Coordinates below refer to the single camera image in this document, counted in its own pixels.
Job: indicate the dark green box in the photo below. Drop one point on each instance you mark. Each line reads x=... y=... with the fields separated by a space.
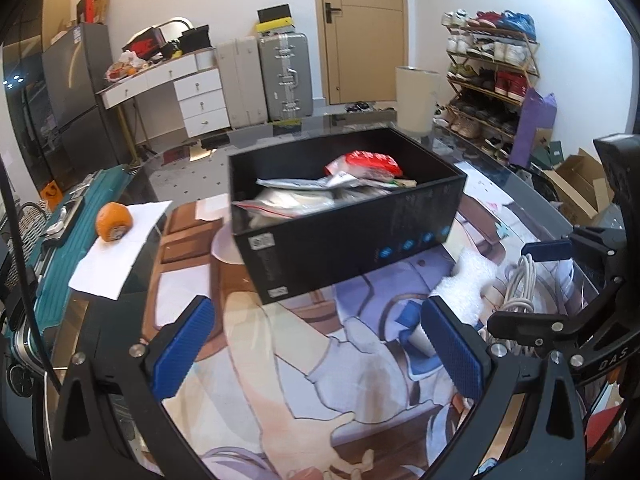
x=555 y=152

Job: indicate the brown cardboard box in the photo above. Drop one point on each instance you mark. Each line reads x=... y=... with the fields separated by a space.
x=580 y=190

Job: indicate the black cardboard box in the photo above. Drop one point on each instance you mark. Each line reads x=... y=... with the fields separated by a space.
x=350 y=250

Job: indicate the wooden door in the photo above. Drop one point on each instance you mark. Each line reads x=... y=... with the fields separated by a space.
x=365 y=50

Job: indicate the plate of fruit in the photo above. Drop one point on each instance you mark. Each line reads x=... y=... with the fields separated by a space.
x=122 y=71

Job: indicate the large white paper sheet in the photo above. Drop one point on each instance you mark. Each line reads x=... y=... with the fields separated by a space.
x=110 y=270

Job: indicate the orange paper bag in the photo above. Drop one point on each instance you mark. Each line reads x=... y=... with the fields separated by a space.
x=51 y=194

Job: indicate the small white paper sheet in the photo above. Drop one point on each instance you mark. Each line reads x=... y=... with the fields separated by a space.
x=212 y=207

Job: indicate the white desk with drawers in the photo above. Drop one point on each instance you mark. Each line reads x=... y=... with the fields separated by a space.
x=200 y=100

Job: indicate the woven basket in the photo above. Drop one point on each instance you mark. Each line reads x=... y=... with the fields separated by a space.
x=30 y=215

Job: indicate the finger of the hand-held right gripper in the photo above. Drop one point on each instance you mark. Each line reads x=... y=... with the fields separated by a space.
x=547 y=250
x=530 y=322

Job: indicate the red shoe box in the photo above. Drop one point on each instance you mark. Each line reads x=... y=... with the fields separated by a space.
x=145 y=40

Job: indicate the cream waste bin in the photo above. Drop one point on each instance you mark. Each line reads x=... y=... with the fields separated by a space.
x=417 y=100

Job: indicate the silver suitcase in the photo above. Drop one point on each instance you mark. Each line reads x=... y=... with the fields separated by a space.
x=285 y=75

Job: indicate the purple bag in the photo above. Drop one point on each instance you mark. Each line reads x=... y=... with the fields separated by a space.
x=532 y=125

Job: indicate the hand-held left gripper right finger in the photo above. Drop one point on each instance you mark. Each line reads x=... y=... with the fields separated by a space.
x=455 y=347

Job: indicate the teal suitcase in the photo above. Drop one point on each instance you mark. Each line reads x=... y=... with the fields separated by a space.
x=55 y=280

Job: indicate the orange fruit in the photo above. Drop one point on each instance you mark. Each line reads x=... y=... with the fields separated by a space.
x=112 y=220

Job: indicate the beige suitcase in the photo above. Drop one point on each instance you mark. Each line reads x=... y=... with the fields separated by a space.
x=240 y=85

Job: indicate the clear plastic zip bag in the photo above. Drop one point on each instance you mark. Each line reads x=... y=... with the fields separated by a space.
x=290 y=205

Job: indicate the red plastic packet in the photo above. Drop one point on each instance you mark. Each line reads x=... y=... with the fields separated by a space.
x=370 y=160

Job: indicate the black handbag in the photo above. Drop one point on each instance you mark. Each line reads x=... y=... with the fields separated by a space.
x=196 y=39

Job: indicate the shoe rack with shoes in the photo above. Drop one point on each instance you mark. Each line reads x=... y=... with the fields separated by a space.
x=490 y=85

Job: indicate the printed table mat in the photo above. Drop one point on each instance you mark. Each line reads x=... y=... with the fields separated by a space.
x=300 y=385

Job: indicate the white foam wrap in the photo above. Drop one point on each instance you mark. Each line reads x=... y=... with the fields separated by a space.
x=470 y=280

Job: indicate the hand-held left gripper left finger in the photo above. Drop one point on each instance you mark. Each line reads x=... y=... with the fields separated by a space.
x=185 y=350

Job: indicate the dark refrigerator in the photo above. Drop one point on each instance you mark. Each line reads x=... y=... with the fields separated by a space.
x=80 y=110

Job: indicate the black and yellow box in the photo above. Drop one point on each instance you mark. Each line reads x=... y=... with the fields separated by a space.
x=275 y=17

